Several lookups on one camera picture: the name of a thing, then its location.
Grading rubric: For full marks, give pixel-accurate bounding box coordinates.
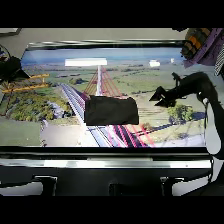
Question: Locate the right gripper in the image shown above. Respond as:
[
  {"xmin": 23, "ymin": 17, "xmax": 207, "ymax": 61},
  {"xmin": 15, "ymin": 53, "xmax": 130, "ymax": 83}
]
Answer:
[{"xmin": 148, "ymin": 82, "xmax": 190, "ymax": 109}]

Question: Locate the dark grey garment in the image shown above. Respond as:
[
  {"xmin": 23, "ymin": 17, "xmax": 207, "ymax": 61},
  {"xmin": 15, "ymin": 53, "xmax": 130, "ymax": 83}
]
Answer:
[{"xmin": 84, "ymin": 95, "xmax": 140, "ymax": 127}]

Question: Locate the yellow black striped garment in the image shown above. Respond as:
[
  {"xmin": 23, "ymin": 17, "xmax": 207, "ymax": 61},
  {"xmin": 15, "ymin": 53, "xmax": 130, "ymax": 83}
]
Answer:
[{"xmin": 181, "ymin": 27, "xmax": 213, "ymax": 62}]

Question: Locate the black white striped garment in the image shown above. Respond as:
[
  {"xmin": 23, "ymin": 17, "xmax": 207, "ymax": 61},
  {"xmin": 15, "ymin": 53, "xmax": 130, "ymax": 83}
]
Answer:
[{"xmin": 214, "ymin": 42, "xmax": 224, "ymax": 77}]

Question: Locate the purple garment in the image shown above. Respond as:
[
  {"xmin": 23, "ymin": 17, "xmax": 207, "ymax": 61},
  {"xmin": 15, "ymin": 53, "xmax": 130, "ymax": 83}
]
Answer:
[{"xmin": 183, "ymin": 27, "xmax": 224, "ymax": 70}]

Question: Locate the black cable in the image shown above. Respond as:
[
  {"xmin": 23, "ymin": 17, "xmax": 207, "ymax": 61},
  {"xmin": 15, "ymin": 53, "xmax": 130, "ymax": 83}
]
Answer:
[{"xmin": 202, "ymin": 98, "xmax": 214, "ymax": 188}]

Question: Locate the silver frame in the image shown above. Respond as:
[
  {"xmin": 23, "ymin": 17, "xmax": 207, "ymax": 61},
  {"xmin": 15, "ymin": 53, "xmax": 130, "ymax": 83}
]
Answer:
[{"xmin": 0, "ymin": 153, "xmax": 214, "ymax": 197}]

